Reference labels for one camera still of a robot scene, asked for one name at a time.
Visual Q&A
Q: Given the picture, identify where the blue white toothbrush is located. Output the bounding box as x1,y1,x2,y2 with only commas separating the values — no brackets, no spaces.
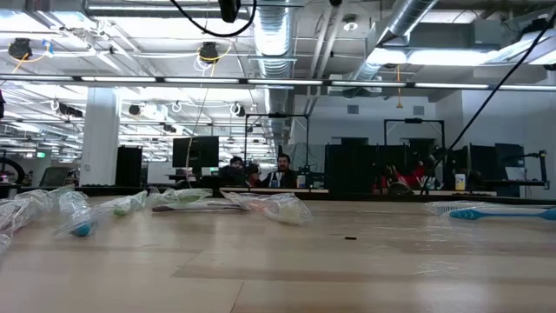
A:
448,207,556,222
423,200,505,217
54,190,115,239

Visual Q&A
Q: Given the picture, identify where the long ceiling light strip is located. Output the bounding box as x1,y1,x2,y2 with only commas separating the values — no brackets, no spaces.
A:
0,74,556,90

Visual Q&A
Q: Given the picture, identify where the black computer monitor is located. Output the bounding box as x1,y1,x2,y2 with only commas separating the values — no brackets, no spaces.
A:
172,136,221,170

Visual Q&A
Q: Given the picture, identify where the person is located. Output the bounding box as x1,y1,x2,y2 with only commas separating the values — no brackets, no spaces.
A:
262,152,301,189
373,160,429,195
219,155,248,188

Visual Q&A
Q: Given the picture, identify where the white square pillar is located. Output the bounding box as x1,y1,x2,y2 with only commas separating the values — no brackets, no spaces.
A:
79,86,122,187

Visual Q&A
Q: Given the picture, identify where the black tall cabinet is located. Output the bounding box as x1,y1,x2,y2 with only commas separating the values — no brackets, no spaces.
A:
115,145,143,188

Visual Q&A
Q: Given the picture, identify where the green white wrapped toothbrush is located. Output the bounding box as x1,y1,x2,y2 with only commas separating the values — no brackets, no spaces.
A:
97,190,149,218
45,184,76,205
146,187,215,210

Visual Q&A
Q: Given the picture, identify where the black partition screen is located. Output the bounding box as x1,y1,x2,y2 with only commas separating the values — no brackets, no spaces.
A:
324,143,435,195

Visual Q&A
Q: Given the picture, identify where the orange white wrapped toothbrush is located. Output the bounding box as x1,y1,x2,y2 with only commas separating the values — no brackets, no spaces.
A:
0,190,56,256
222,191,314,227

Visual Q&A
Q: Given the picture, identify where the dark monitor group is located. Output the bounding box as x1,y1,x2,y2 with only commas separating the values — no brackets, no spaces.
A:
445,143,526,192

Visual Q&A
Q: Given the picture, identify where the black clamp stand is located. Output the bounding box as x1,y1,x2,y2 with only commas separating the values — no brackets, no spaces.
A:
499,150,549,190

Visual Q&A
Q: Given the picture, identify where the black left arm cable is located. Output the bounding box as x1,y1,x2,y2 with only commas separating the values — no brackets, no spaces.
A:
168,0,258,38

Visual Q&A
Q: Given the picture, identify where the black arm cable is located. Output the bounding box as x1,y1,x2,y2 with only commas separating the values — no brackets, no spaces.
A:
419,17,556,196
168,0,258,38

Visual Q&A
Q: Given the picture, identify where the black ceiling cord reel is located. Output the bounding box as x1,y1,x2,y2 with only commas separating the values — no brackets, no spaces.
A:
8,37,34,60
198,42,220,64

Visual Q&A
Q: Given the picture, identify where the silver ventilation duct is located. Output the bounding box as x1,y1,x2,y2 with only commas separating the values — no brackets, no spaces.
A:
254,0,301,144
347,0,440,83

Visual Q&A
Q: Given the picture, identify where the black station frame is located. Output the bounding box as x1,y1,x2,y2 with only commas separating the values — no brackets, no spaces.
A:
383,117,446,175
244,113,310,188

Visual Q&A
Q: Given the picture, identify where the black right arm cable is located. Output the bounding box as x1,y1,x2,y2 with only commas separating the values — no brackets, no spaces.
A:
419,17,556,196

